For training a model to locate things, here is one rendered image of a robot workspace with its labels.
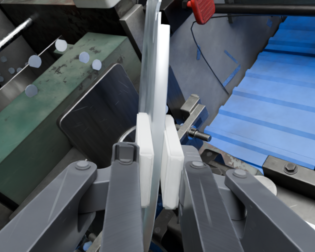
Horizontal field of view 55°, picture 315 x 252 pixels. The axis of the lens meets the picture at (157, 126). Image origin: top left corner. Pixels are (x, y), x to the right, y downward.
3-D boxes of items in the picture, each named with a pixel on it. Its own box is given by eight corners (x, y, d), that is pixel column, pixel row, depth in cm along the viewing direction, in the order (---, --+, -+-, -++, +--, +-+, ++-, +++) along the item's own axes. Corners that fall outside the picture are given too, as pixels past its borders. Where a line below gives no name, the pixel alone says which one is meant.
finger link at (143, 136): (149, 209, 15) (134, 208, 15) (144, 153, 22) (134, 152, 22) (154, 153, 14) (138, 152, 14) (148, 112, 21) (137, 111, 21)
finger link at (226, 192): (186, 187, 13) (255, 191, 13) (175, 143, 18) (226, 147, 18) (182, 218, 13) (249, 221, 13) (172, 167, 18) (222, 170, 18)
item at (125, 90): (16, 103, 51) (58, 124, 42) (73, 51, 56) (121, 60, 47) (92, 180, 68) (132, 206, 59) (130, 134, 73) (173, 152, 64)
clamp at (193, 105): (153, 141, 71) (188, 156, 65) (192, 93, 78) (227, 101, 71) (162, 156, 76) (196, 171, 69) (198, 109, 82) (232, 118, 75)
